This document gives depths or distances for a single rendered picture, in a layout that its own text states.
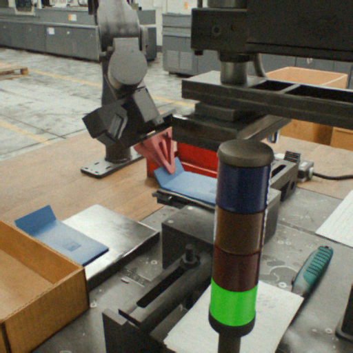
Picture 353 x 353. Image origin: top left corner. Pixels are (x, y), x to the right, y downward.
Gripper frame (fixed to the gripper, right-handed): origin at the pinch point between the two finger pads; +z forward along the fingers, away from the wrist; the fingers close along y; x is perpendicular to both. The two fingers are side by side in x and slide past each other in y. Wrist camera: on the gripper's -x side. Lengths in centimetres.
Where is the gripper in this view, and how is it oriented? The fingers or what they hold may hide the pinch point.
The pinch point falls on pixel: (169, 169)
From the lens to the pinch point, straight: 69.4
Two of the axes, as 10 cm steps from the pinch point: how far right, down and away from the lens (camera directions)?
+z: 4.4, 8.9, 1.2
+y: 6.8, -2.5, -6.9
